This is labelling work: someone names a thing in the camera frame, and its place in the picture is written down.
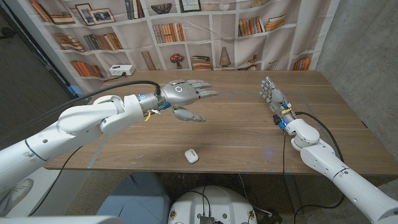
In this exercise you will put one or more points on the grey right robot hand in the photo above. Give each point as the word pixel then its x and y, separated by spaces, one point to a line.
pixel 278 99

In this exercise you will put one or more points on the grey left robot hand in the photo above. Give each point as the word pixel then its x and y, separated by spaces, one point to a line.
pixel 178 93

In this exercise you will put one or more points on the white AirPods case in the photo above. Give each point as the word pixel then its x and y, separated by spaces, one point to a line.
pixel 191 156

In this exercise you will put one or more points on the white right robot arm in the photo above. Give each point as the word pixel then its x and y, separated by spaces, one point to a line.
pixel 342 174

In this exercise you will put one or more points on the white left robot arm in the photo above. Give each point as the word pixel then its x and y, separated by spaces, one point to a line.
pixel 77 119

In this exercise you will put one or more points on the white power strip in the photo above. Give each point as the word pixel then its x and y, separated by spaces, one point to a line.
pixel 121 70

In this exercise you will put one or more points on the printed bookshelf backdrop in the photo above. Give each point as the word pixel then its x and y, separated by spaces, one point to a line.
pixel 224 31

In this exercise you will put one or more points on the grey table leg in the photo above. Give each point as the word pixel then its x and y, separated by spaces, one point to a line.
pixel 292 193

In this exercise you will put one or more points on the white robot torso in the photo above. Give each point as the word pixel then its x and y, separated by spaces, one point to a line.
pixel 217 202

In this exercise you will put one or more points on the black power adapter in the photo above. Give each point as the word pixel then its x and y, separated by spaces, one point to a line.
pixel 270 217

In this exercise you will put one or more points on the black torso electronics module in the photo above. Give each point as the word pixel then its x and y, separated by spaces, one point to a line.
pixel 206 220

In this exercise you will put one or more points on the dark grey partition panel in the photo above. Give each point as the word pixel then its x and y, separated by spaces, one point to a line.
pixel 25 77

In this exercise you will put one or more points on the white shoe of person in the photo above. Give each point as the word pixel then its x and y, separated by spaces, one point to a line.
pixel 15 194

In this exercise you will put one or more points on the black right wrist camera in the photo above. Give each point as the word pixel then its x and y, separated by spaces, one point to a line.
pixel 276 119

